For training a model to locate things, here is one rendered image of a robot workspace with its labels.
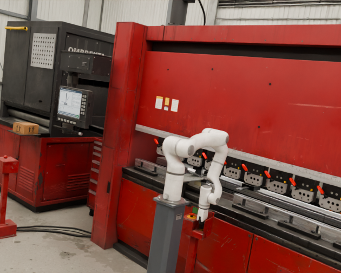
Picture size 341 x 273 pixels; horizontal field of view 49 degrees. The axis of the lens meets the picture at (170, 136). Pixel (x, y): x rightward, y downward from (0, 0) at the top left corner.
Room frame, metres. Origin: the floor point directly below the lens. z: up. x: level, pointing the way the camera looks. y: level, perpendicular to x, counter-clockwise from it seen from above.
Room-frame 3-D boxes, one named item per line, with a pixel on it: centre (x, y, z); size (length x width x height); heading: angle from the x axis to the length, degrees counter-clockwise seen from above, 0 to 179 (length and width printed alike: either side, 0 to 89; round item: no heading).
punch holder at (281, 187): (2.73, -0.85, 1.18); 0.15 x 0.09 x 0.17; 47
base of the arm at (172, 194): (2.45, -0.07, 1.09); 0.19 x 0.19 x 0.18
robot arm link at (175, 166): (2.47, -0.04, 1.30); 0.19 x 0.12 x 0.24; 48
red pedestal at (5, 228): (3.67, 1.59, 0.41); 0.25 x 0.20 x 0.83; 137
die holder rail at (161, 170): (3.64, 0.12, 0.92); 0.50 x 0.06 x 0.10; 47
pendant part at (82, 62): (3.78, 0.95, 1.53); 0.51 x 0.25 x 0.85; 53
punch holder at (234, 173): (3.00, -0.55, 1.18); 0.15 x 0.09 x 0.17; 47
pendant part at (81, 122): (3.68, 0.96, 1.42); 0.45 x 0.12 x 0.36; 53
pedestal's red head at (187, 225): (2.78, -0.29, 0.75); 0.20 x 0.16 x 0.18; 60
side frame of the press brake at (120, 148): (4.05, 0.31, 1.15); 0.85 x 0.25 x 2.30; 137
